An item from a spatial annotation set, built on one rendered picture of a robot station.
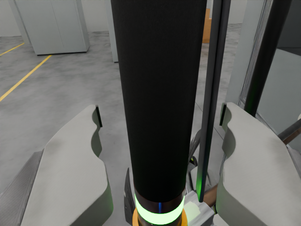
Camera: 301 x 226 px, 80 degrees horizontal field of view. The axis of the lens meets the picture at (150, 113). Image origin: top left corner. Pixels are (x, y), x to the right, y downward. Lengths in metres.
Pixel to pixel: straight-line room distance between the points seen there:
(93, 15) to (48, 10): 5.20
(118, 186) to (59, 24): 6.28
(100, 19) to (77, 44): 5.14
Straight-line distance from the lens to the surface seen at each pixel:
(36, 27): 7.76
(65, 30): 7.49
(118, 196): 2.08
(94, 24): 12.46
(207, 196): 0.21
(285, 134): 0.31
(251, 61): 1.56
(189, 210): 0.20
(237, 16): 14.48
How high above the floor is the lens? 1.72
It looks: 33 degrees down
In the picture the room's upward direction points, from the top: 2 degrees counter-clockwise
